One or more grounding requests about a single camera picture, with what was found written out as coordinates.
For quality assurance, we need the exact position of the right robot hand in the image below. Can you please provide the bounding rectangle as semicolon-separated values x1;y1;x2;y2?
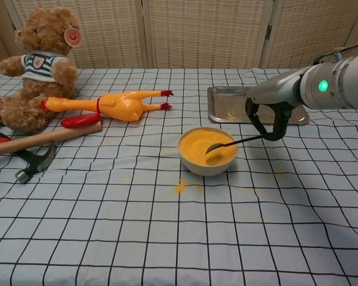
245;73;305;142

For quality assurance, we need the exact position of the black spoon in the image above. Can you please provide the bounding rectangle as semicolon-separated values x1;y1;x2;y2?
205;134;263;155

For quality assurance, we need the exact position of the silver metal tray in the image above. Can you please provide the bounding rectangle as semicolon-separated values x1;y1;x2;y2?
207;86;310;125

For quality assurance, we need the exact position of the orange powder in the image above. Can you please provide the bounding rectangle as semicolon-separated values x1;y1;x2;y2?
179;128;237;167

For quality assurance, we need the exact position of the white bowl of yellow powder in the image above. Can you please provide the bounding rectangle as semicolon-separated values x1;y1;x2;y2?
178;127;239;177

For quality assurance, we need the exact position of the yellow powder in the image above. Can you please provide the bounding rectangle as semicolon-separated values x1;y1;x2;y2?
173;178;203;194

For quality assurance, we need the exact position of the beige woven folding screen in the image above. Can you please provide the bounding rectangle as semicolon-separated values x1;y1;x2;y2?
0;0;358;71

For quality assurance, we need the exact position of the yellow rubber chicken toy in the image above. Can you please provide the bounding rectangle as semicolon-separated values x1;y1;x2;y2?
41;89;174;122

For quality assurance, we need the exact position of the brown teddy bear striped shirt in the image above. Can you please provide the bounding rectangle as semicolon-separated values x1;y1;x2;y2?
0;7;79;135

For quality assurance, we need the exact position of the right arm wire bundle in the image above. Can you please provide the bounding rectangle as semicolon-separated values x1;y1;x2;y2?
313;41;358;64

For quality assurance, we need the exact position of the plain wooden handle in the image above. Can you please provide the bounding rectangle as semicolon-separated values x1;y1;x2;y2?
0;120;103;158

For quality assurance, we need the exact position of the claw hammer red black handle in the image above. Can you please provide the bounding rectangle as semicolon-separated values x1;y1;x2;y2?
0;126;57;184

